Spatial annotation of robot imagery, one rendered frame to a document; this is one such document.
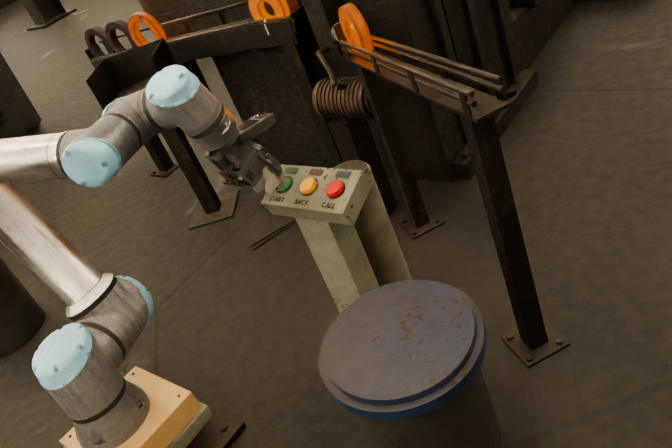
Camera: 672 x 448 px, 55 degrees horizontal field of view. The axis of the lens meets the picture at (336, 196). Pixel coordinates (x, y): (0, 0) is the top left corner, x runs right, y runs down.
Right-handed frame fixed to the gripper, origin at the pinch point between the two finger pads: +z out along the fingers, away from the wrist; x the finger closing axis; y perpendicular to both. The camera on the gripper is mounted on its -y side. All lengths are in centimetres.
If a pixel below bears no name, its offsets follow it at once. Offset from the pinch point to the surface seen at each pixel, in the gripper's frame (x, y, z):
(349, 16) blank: -10, -55, 4
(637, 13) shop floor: 16, -177, 130
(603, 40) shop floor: 8, -154, 122
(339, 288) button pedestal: 6.6, 12.8, 26.2
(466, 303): 45.3, 14.2, 14.6
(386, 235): 9.3, -5.1, 31.5
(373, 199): 9.4, -9.2, 21.1
